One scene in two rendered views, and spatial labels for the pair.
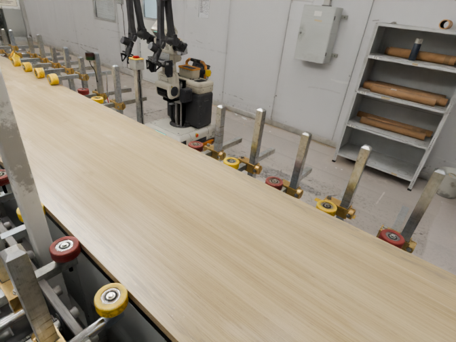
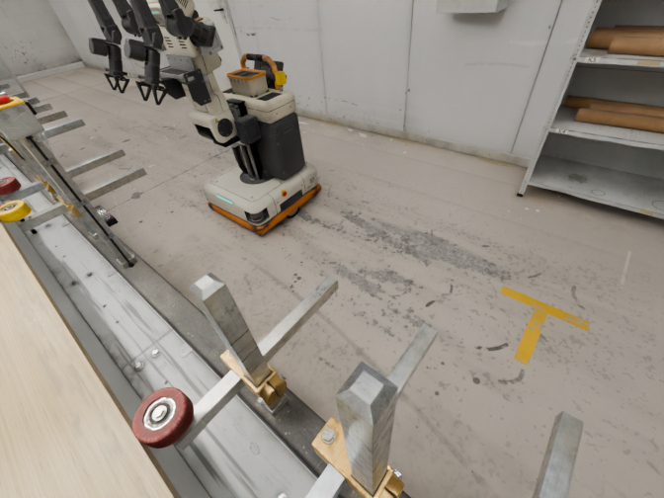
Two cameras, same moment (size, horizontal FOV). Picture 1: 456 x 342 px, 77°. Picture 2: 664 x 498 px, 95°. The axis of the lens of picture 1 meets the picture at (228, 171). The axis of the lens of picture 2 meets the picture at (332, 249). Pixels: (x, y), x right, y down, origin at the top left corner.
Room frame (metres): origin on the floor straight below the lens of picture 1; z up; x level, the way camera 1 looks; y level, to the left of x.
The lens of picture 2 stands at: (1.25, -0.13, 1.39)
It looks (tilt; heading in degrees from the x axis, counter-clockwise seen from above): 43 degrees down; 8
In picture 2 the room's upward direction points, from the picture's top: 7 degrees counter-clockwise
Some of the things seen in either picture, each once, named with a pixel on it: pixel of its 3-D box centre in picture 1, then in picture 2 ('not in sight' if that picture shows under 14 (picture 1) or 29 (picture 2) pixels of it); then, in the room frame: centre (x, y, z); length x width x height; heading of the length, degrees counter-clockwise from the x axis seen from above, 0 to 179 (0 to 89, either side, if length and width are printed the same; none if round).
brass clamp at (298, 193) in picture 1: (288, 188); not in sight; (1.20, -0.31, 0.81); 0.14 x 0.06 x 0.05; 53
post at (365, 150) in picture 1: (348, 195); not in sight; (1.04, -0.53, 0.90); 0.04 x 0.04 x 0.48; 53
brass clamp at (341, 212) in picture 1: (338, 207); not in sight; (1.05, -0.51, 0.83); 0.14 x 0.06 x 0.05; 53
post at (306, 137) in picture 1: (296, 178); not in sight; (1.19, -0.33, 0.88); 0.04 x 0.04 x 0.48; 53
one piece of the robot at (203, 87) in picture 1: (187, 97); (257, 128); (3.31, 0.57, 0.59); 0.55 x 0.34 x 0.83; 55
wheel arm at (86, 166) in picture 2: (107, 93); (71, 173); (2.32, 1.06, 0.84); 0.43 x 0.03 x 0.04; 143
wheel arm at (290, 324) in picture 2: (218, 148); (268, 348); (1.55, 0.07, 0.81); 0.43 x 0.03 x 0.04; 143
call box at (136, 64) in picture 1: (136, 64); (15, 120); (1.93, 0.67, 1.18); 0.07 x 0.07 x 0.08; 53
